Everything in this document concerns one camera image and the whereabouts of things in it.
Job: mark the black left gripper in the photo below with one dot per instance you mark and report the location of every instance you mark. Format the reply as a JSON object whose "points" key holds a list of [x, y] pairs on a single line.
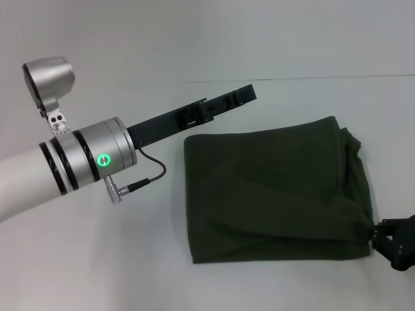
{"points": [[162, 124]]}

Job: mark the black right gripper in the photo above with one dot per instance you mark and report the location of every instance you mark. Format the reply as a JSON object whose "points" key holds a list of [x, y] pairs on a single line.
{"points": [[405, 243]]}

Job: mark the dark green t-shirt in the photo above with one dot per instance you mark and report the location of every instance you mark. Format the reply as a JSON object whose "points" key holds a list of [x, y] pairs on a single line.
{"points": [[266, 188]]}

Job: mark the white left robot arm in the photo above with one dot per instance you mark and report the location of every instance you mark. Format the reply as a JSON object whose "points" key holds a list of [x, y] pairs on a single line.
{"points": [[29, 181]]}

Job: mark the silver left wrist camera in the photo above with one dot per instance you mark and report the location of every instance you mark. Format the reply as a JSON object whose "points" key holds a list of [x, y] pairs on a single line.
{"points": [[52, 77]]}

